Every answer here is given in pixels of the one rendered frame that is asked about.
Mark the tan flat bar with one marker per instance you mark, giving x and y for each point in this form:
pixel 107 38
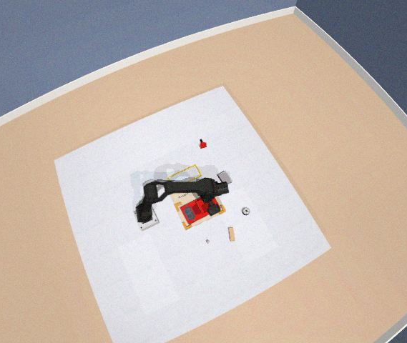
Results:
pixel 232 236

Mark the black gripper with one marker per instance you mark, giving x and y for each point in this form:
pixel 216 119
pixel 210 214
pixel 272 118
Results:
pixel 214 209

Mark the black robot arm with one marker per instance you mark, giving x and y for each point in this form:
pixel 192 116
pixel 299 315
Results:
pixel 206 187

